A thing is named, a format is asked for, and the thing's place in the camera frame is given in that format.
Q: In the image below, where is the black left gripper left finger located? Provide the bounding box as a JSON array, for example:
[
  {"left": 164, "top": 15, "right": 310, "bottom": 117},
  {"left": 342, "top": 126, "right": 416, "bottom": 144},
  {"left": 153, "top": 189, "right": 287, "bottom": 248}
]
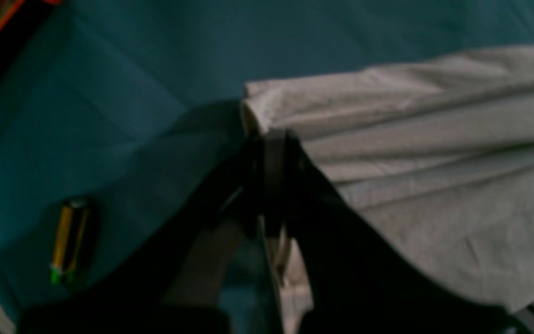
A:
[{"left": 17, "top": 133, "right": 264, "bottom": 334}]

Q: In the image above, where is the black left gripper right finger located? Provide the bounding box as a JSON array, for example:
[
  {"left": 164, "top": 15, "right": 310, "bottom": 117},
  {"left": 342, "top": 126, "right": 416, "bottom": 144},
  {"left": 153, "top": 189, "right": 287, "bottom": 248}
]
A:
[{"left": 265, "top": 131, "right": 512, "bottom": 334}]

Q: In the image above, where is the beige T-shirt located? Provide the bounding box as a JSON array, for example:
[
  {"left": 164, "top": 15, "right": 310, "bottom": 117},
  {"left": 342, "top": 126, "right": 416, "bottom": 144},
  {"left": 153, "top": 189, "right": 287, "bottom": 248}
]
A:
[{"left": 242, "top": 45, "right": 534, "bottom": 312}]

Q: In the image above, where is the teal tablecloth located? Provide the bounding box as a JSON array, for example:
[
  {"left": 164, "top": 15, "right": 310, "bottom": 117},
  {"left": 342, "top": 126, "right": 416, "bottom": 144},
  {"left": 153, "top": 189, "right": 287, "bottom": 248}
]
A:
[{"left": 0, "top": 0, "right": 534, "bottom": 325}]

